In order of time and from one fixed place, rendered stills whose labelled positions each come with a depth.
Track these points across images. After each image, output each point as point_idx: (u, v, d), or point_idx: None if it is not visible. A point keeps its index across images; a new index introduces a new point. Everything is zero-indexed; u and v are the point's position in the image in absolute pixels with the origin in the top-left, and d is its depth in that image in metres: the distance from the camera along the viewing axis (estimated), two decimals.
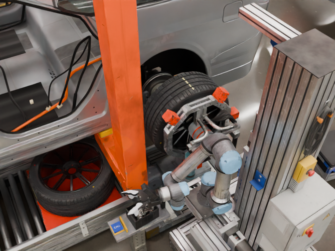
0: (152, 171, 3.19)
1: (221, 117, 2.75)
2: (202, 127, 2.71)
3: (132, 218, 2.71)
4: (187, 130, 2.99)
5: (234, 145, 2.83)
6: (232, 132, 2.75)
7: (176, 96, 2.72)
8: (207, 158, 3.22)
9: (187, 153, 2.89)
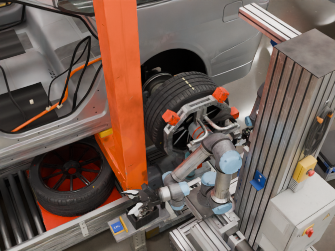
0: (152, 171, 3.19)
1: (221, 117, 2.75)
2: (202, 127, 2.71)
3: (132, 218, 2.71)
4: (187, 130, 2.99)
5: (234, 145, 2.83)
6: (232, 132, 2.75)
7: (176, 96, 2.72)
8: (207, 158, 3.22)
9: (187, 153, 2.89)
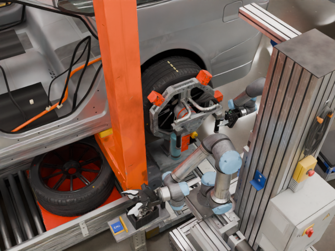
0: (152, 171, 3.19)
1: (204, 98, 2.88)
2: (185, 108, 2.84)
3: (132, 218, 2.71)
4: (173, 112, 3.12)
5: (217, 126, 2.96)
6: (214, 112, 2.89)
7: (161, 78, 2.85)
8: (193, 140, 3.35)
9: (172, 133, 3.02)
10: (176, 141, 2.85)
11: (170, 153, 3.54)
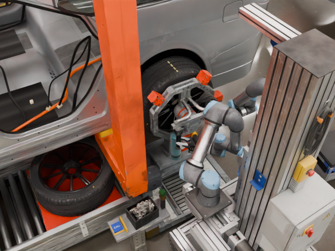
0: (152, 171, 3.19)
1: (204, 98, 2.88)
2: (185, 108, 2.84)
3: (132, 218, 2.71)
4: (173, 112, 3.12)
5: None
6: None
7: (161, 78, 2.85)
8: None
9: (172, 133, 3.02)
10: (176, 141, 2.85)
11: (170, 153, 3.54)
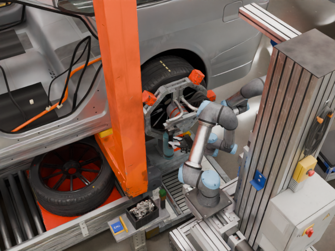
0: (152, 171, 3.19)
1: (196, 98, 2.88)
2: (178, 107, 2.85)
3: (132, 218, 2.71)
4: (166, 111, 3.13)
5: None
6: None
7: (153, 77, 2.85)
8: None
9: (165, 133, 3.03)
10: (168, 141, 2.85)
11: (163, 153, 3.54)
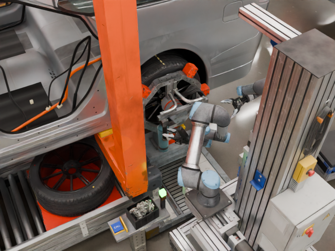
0: (152, 171, 3.19)
1: (190, 91, 2.94)
2: (172, 100, 2.90)
3: (132, 218, 2.71)
4: (161, 104, 3.18)
5: None
6: None
7: (147, 70, 2.91)
8: None
9: (159, 125, 3.08)
10: (163, 133, 2.91)
11: None
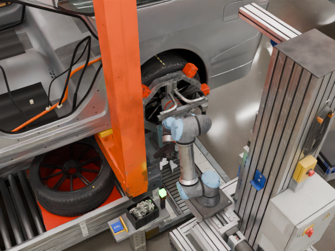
0: (152, 171, 3.19)
1: (190, 91, 2.94)
2: (172, 100, 2.90)
3: (132, 218, 2.71)
4: (161, 104, 3.18)
5: None
6: (200, 104, 2.95)
7: (147, 70, 2.91)
8: None
9: (159, 125, 3.08)
10: None
11: None
